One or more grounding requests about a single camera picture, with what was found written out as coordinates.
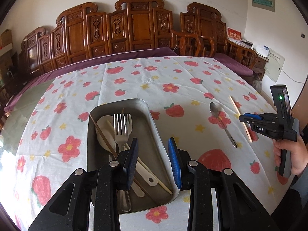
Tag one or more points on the metal rectangular tray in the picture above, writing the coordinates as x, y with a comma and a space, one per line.
151, 151

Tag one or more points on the white wall distribution panel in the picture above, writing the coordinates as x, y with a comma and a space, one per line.
274, 66

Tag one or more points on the stainless steel spoon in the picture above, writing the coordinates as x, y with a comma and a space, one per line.
215, 113

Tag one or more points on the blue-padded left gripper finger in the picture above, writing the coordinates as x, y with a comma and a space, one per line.
179, 162

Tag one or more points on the purple armchair cushion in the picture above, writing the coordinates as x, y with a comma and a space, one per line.
233, 65

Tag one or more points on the carved wooden armchair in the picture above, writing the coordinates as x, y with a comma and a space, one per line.
206, 21

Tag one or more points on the red gift box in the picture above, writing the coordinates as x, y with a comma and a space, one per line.
234, 34

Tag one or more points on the white telephone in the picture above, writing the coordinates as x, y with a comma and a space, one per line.
262, 50

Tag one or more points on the carved wooden sofa bench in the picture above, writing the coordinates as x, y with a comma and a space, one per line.
82, 32

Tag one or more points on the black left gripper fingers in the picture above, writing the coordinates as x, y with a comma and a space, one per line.
250, 118

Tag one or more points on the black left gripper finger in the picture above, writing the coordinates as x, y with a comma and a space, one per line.
127, 160

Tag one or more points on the wooden side table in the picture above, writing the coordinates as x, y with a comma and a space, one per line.
259, 67

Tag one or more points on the green wall panel box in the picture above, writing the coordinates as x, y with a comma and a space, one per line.
264, 4

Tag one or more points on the purple bench cushion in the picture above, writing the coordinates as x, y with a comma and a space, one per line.
146, 53

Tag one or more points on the strawberry flower tablecloth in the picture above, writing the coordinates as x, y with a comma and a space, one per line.
194, 100

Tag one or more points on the person's right hand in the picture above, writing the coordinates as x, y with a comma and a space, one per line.
298, 153

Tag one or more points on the stainless steel fork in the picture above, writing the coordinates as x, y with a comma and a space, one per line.
121, 138

